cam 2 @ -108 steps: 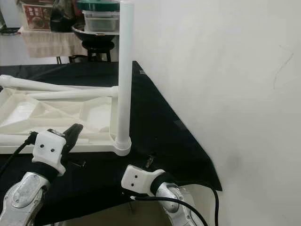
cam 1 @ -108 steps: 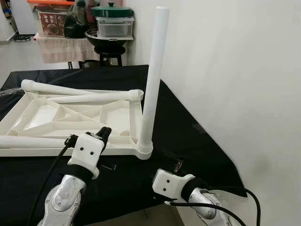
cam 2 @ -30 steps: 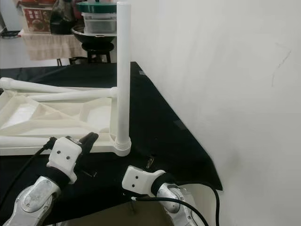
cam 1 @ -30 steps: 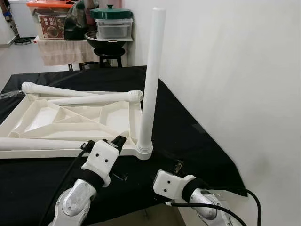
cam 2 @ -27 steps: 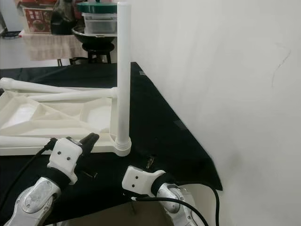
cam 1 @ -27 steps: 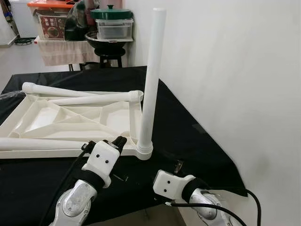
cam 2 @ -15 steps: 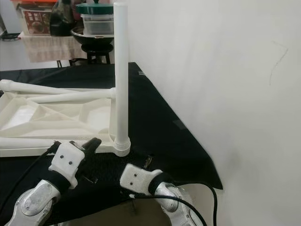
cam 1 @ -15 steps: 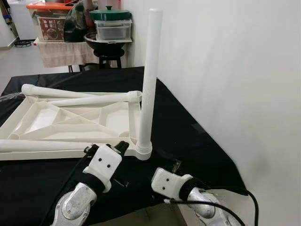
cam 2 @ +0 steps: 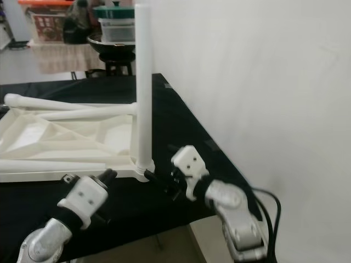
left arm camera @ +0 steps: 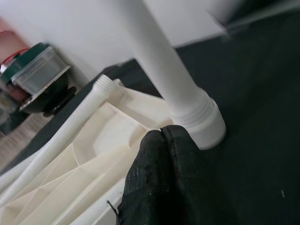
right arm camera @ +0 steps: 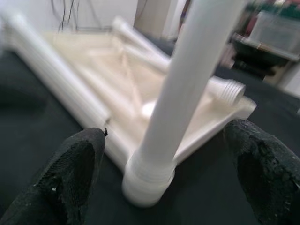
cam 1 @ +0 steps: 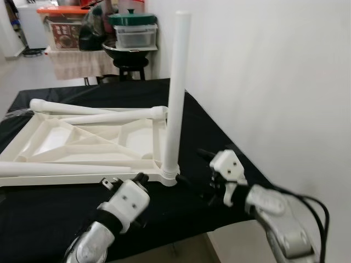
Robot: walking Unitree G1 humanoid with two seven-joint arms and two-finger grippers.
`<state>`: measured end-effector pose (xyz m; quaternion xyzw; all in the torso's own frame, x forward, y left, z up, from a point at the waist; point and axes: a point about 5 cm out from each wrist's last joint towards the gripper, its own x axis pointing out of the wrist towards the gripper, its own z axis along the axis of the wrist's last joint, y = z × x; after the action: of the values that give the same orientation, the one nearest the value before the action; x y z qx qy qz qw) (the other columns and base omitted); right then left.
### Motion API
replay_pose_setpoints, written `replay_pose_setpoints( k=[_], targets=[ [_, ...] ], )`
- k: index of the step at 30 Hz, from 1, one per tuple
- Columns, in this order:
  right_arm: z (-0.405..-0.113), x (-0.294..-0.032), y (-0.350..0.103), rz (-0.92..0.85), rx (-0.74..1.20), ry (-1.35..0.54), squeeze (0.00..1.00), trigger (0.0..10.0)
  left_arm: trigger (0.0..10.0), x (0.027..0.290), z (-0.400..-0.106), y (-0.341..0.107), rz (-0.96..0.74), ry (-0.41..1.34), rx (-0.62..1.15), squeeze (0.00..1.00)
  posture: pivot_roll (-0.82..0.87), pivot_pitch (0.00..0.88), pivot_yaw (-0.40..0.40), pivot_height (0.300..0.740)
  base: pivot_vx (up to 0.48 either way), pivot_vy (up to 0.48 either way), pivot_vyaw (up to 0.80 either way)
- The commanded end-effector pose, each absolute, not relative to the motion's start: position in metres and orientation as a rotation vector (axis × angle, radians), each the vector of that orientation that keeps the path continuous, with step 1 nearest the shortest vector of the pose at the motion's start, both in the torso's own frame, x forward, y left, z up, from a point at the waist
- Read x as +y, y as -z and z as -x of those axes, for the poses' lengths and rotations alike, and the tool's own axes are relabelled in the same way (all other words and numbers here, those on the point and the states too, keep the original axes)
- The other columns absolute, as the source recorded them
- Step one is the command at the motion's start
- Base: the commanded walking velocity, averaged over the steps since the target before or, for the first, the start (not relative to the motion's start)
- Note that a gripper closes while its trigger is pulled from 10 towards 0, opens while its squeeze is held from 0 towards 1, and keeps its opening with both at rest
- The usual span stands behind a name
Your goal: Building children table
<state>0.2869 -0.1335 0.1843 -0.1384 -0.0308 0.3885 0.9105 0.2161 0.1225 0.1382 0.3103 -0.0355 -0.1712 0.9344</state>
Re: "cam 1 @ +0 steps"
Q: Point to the black tablecloth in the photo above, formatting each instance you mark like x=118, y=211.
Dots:
x=203, y=126

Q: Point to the white cabinet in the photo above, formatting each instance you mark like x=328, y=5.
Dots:
x=33, y=24

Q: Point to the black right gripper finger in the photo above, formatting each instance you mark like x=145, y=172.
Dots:
x=189, y=181
x=207, y=154

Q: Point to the beige table cover cloth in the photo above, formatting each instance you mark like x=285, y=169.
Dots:
x=82, y=64

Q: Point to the white plastic table leg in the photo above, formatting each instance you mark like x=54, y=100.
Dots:
x=120, y=115
x=55, y=107
x=178, y=82
x=55, y=169

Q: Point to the green pot lid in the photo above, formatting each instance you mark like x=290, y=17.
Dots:
x=131, y=19

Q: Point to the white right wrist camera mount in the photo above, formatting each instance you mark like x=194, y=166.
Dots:
x=227, y=164

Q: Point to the orange lidded storage box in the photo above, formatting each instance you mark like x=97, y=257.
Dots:
x=63, y=35

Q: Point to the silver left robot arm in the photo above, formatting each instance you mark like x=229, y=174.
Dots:
x=90, y=249

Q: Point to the white plastic table top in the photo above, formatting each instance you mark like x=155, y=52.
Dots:
x=137, y=139

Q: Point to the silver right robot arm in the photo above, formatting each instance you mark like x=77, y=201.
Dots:
x=279, y=224

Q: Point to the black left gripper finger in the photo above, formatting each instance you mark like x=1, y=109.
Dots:
x=140, y=179

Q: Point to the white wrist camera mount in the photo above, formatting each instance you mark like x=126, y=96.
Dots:
x=227, y=164
x=129, y=200

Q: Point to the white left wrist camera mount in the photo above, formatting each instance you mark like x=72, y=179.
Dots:
x=129, y=200

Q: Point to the clear plastic container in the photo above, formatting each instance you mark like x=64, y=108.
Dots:
x=136, y=37

